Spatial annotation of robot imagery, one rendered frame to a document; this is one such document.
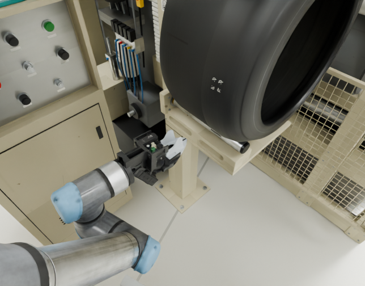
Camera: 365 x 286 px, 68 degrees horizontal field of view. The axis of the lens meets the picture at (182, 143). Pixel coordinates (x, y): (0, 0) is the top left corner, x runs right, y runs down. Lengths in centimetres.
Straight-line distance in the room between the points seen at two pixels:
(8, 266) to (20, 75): 81
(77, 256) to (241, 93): 44
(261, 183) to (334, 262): 60
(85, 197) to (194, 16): 44
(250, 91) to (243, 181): 136
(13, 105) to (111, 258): 75
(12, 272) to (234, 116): 51
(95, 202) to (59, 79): 62
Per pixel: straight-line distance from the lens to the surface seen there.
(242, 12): 57
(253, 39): 57
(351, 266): 190
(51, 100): 115
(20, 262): 35
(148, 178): 71
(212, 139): 97
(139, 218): 177
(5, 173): 121
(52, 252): 41
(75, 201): 59
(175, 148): 70
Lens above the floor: 158
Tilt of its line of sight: 49 degrees down
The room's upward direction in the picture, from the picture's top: straight up
